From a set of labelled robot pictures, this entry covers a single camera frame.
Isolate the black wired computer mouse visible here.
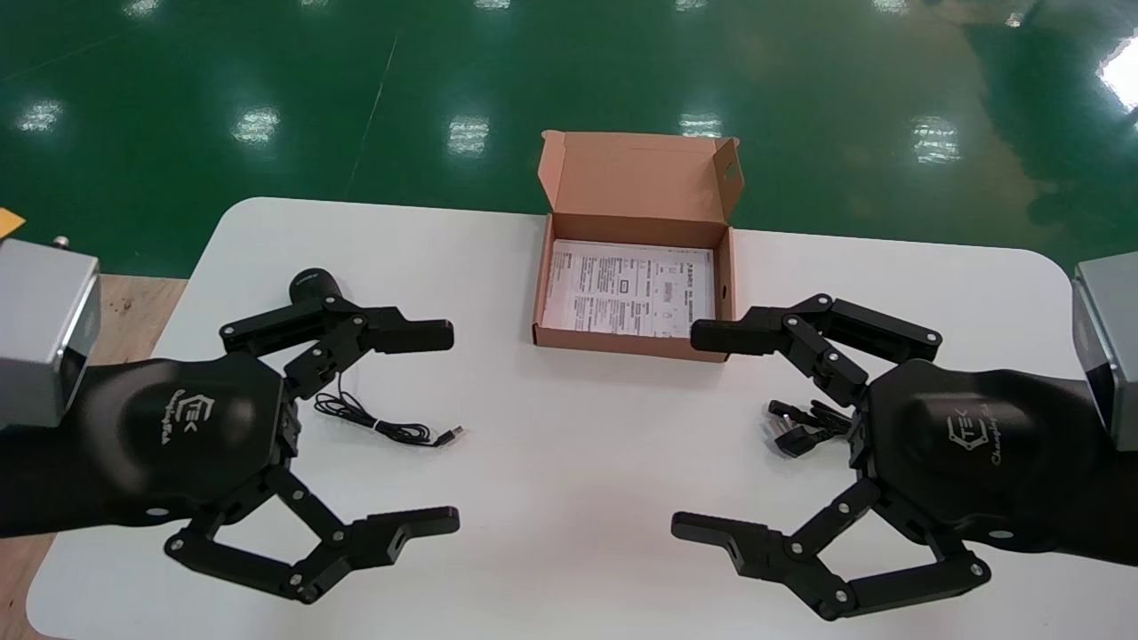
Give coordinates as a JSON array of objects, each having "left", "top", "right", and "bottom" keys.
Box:
[{"left": 289, "top": 267, "right": 465, "bottom": 447}]

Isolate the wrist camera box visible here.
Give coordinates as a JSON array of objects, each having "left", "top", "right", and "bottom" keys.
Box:
[
  {"left": 1070, "top": 252, "right": 1138, "bottom": 452},
  {"left": 0, "top": 236, "right": 101, "bottom": 432}
]

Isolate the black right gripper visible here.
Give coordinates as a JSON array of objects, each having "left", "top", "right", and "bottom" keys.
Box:
[{"left": 671, "top": 359, "right": 1138, "bottom": 621}]

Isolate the white printed instruction sheet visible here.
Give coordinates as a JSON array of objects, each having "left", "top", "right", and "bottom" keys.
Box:
[{"left": 542, "top": 238, "right": 717, "bottom": 340}]

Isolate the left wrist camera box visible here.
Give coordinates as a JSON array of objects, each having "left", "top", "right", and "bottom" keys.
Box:
[{"left": 0, "top": 236, "right": 101, "bottom": 432}]

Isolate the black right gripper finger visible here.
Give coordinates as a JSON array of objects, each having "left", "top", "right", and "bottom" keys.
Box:
[{"left": 691, "top": 293, "right": 943, "bottom": 408}]

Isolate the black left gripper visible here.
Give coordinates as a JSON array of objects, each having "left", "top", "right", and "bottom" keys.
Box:
[{"left": 0, "top": 293, "right": 461, "bottom": 605}]

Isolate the black power cable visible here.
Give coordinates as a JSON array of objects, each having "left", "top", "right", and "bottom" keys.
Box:
[{"left": 766, "top": 398, "right": 859, "bottom": 459}]

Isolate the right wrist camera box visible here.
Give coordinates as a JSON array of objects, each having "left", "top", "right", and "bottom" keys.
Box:
[{"left": 1070, "top": 252, "right": 1138, "bottom": 452}]

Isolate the brown cardboard storage box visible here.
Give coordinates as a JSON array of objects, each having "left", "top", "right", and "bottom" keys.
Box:
[{"left": 532, "top": 131, "right": 745, "bottom": 364}]

